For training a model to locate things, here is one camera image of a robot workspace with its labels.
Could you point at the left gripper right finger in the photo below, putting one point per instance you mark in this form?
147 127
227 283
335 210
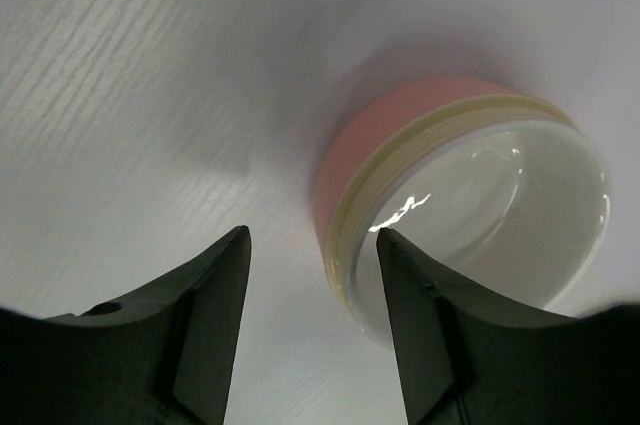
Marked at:
468 355

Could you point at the pink round lunch box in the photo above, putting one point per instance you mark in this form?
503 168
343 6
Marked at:
500 186

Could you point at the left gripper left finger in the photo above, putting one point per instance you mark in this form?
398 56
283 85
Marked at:
160 354

